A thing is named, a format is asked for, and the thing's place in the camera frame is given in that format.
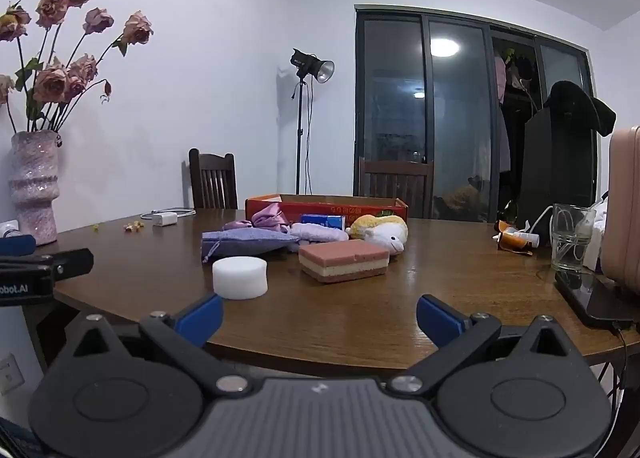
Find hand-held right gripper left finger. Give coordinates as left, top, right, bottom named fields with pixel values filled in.
left=73, top=293, right=253, bottom=397

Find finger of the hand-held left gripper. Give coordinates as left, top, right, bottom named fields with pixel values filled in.
left=0, top=248, right=95, bottom=283
left=0, top=234, right=37, bottom=257

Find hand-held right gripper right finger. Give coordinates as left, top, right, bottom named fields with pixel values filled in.
left=386, top=293, right=568, bottom=397

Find purple drawstring pouch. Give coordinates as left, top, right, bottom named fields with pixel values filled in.
left=201, top=229, right=301, bottom=263

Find yellow white plush toy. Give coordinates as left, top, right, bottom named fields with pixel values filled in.
left=346, top=214, right=409, bottom=257

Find pink layered sponge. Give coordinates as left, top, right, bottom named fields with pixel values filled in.
left=298, top=239, right=391, bottom=284

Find pink satin scrunchie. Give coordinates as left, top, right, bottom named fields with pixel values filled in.
left=222, top=203, right=293, bottom=233

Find light purple fuzzy pouch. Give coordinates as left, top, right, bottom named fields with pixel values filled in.
left=290, top=223, right=350, bottom=253

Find small blue white pack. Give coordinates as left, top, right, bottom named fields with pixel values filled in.
left=300, top=214, right=347, bottom=231

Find red orange cardboard box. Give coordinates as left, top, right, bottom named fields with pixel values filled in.
left=245, top=194, right=409, bottom=235

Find white round sponge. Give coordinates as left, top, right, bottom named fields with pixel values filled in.
left=212, top=257, right=268, bottom=301

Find pink ceramic vase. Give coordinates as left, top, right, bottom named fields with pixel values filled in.
left=7, top=130, right=61, bottom=247

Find scattered dried petals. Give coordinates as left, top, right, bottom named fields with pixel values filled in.
left=92, top=221, right=142, bottom=234

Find orange crumpled wrapper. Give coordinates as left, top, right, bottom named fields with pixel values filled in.
left=492, top=220, right=541, bottom=257

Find dark wooden slatted chair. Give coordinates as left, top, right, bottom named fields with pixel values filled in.
left=358, top=158, right=435, bottom=219
left=188, top=148, right=239, bottom=211

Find clear glass cup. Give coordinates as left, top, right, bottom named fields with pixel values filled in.
left=551, top=204, right=597, bottom=273

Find black phone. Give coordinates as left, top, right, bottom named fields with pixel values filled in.
left=555, top=270, right=637, bottom=331

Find white plastic packaging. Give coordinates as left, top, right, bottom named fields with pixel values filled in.
left=582, top=192, right=612, bottom=271

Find black framed sliding glass door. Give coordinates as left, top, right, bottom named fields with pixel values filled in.
left=354, top=4, right=601, bottom=225

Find pink suitcase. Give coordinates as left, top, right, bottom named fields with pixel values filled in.
left=600, top=126, right=640, bottom=297

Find hanging pink garment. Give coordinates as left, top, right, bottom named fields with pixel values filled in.
left=494, top=54, right=507, bottom=104

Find black cloth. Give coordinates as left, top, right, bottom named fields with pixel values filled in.
left=542, top=80, right=617, bottom=137

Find black studio light on stand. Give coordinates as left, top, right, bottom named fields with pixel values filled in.
left=289, top=48, right=336, bottom=196

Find white wall socket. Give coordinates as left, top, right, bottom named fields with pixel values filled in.
left=0, top=352, right=25, bottom=397

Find white charger cable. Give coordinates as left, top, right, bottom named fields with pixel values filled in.
left=140, top=208, right=197, bottom=220

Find white cable in cup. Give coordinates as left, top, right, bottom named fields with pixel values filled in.
left=525, top=205, right=587, bottom=265

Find thin black cable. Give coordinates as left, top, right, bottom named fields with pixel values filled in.
left=612, top=322, right=632, bottom=391

